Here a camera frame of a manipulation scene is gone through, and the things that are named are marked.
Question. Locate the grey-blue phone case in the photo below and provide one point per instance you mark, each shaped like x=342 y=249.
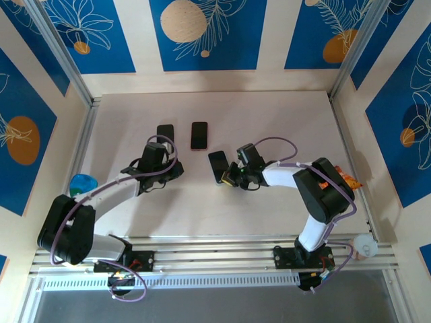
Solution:
x=218 y=183

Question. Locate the black phone case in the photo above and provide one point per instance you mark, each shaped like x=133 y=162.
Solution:
x=157 y=133

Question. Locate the pink phone case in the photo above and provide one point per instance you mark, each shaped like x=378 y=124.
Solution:
x=198 y=150

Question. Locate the black smartphone purple edge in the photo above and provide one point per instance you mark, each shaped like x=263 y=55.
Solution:
x=165 y=131

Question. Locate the black base plate left arm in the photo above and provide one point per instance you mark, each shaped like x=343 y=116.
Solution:
x=144 y=260

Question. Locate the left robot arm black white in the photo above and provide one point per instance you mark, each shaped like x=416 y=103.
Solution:
x=67 y=228

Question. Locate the black base plate right arm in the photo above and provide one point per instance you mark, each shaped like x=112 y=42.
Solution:
x=283 y=259

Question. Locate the blue round object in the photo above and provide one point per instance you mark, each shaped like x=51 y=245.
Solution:
x=82 y=183

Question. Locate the orange snack bag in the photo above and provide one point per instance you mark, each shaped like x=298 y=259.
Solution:
x=353 y=183

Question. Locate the black electronics board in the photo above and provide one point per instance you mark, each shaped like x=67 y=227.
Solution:
x=308 y=282
x=121 y=284

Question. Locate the paper cup with white lid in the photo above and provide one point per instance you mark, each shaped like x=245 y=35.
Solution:
x=365 y=247

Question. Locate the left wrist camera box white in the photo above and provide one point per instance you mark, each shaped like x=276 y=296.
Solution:
x=166 y=147

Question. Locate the aluminium rail frame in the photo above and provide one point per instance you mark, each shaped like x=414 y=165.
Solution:
x=215 y=249

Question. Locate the aluminium side rail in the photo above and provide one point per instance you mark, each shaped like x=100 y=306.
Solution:
x=340 y=131
x=85 y=134

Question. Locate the aluminium corner post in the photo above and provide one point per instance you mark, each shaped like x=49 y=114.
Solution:
x=61 y=50
x=357 y=50

